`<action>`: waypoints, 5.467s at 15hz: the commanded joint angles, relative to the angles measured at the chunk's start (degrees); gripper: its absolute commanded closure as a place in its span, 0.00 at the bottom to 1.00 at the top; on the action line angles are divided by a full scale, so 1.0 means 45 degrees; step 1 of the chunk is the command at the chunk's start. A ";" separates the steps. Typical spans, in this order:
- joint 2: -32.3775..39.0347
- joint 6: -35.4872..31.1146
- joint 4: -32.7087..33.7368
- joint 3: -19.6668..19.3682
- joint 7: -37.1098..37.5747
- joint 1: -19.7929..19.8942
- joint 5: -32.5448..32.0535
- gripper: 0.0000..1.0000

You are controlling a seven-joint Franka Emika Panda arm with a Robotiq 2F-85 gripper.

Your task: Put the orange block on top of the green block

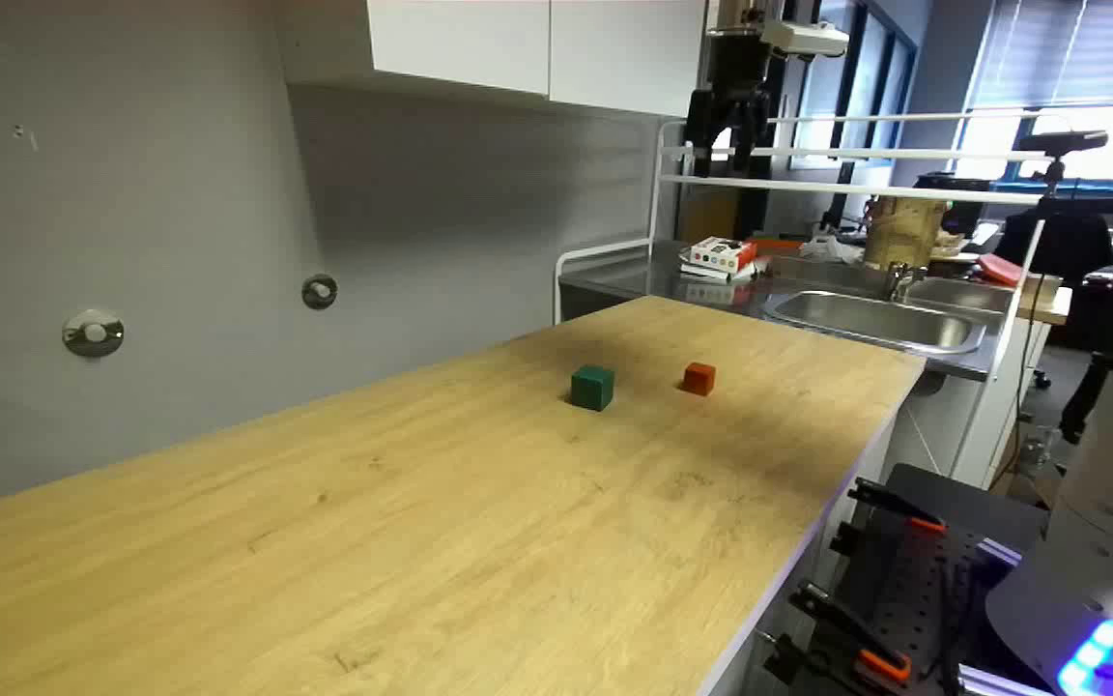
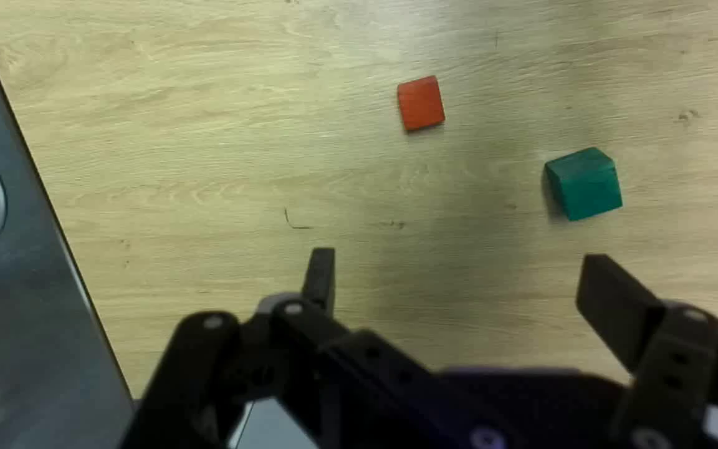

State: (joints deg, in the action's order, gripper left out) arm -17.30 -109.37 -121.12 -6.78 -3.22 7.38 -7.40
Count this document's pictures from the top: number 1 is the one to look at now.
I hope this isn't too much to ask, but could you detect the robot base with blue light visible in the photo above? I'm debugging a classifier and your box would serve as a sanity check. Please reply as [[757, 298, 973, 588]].
[[980, 551, 1113, 696]]

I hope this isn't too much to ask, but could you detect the green block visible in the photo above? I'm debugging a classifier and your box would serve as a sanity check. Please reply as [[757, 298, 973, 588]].
[[568, 363, 616, 415]]

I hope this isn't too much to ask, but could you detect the white card game box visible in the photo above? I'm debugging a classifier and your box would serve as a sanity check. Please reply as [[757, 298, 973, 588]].
[[682, 231, 765, 281]]

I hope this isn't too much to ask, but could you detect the steel sink counter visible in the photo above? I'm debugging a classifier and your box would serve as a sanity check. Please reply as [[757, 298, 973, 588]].
[[553, 236, 1079, 384]]

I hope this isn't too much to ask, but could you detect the black orange bar clamp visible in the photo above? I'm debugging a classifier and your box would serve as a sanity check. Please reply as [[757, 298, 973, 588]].
[[845, 475, 951, 543], [784, 579, 919, 689]]

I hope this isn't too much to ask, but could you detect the round metal wall outlet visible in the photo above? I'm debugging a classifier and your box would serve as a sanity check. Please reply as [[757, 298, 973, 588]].
[[59, 306, 131, 363], [297, 271, 340, 315]]

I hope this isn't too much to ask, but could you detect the white wall cabinet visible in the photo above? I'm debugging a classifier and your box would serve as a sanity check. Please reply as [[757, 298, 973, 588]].
[[543, 0, 712, 119]]

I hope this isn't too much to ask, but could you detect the white wall cabinet door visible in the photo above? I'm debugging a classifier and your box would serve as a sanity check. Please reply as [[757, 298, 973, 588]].
[[363, 0, 555, 102]]

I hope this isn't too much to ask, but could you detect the white metal rack frame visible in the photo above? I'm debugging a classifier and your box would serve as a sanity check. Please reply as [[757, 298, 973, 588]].
[[650, 105, 1051, 248]]

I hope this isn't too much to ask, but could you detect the black camera on tripod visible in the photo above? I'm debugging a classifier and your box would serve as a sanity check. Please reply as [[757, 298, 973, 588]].
[[1008, 123, 1113, 168]]

